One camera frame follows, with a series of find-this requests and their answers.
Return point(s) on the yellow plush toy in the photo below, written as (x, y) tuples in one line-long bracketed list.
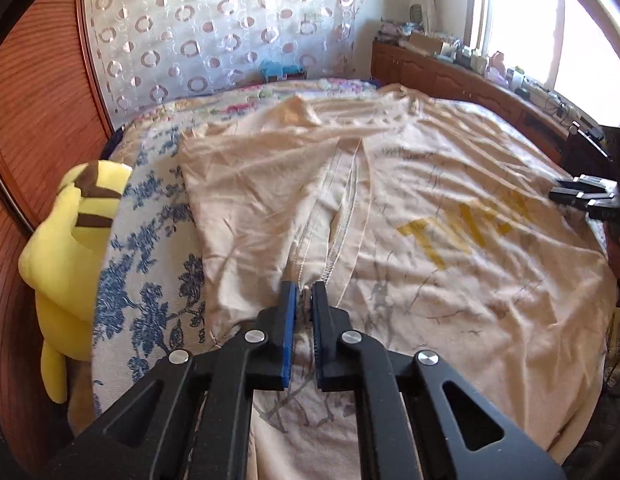
[(72, 270)]

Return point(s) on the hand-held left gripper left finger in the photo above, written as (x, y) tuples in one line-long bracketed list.
[(289, 330)]

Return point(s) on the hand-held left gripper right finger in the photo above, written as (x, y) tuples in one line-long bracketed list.
[(319, 330)]

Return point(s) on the window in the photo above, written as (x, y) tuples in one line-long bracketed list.
[(565, 20)]

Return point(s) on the pink floral quilt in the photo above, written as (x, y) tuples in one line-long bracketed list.
[(229, 102)]

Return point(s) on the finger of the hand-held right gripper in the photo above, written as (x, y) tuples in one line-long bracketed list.
[(572, 197), (585, 182)]

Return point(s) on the long wooden cabinet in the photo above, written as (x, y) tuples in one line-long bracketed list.
[(440, 75)]

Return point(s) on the cardboard box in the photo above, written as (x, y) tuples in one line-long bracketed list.
[(426, 42)]

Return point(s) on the person's right hand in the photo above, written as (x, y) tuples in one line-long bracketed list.
[(619, 257)]

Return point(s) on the circle patterned sheer curtain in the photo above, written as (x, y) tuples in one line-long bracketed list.
[(214, 25)]

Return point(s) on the tan blanket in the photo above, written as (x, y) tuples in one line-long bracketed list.
[(82, 395)]

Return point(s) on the oval woven fan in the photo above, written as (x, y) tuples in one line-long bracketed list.
[(416, 12)]

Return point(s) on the blue fluffy toy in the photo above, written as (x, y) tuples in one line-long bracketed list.
[(277, 67)]

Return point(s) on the blue floral bed sheet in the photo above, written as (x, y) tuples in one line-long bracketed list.
[(149, 270)]

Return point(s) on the beige printed t-shirt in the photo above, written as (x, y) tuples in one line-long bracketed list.
[(440, 285)]

